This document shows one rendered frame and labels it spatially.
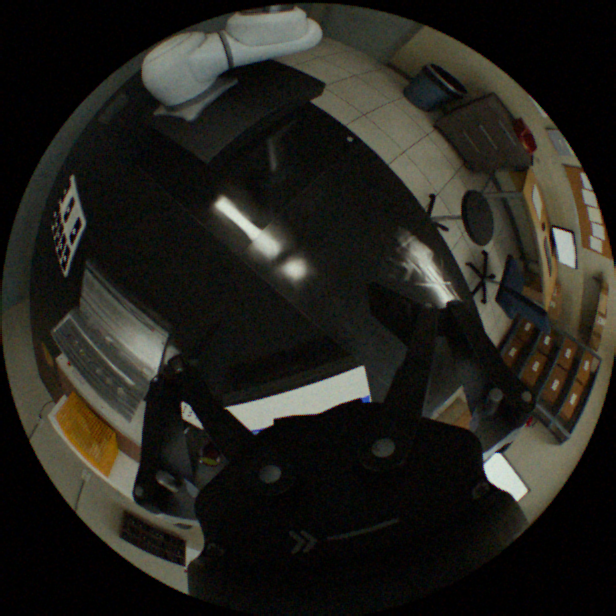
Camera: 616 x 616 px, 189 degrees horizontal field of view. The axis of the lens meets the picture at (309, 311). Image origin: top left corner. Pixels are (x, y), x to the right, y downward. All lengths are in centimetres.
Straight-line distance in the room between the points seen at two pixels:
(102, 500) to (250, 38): 267
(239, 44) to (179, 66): 12
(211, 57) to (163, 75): 10
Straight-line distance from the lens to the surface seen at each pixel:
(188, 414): 74
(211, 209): 54
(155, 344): 65
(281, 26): 51
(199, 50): 51
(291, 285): 51
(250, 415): 56
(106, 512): 238
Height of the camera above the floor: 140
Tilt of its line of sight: 71 degrees down
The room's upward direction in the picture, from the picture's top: 157 degrees clockwise
